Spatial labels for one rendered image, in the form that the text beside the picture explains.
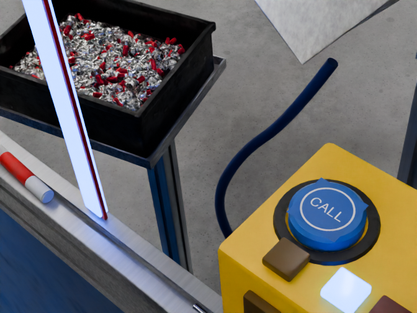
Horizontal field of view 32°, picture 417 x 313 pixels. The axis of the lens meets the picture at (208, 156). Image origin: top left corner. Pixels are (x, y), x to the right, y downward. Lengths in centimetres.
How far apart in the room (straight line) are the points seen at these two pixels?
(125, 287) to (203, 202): 113
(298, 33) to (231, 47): 149
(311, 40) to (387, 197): 32
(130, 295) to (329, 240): 31
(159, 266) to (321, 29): 27
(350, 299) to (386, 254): 4
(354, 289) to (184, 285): 28
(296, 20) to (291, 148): 120
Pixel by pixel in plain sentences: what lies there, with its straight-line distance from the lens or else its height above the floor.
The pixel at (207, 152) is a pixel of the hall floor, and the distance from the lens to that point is 187.
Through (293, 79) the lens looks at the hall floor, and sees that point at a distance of 206.
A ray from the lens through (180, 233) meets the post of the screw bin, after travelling 101.
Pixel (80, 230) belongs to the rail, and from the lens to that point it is 66.
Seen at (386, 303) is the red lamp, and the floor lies 108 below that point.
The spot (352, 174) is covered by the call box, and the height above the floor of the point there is 107.
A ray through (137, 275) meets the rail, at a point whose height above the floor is 86.
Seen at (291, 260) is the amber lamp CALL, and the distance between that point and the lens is 36.
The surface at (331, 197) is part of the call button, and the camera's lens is 38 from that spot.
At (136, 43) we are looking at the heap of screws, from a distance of 85.
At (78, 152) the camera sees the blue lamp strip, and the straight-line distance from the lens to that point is 60.
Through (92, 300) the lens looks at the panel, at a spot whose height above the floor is 68.
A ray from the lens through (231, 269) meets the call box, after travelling 38.
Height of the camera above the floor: 138
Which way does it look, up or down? 48 degrees down
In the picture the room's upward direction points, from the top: 5 degrees counter-clockwise
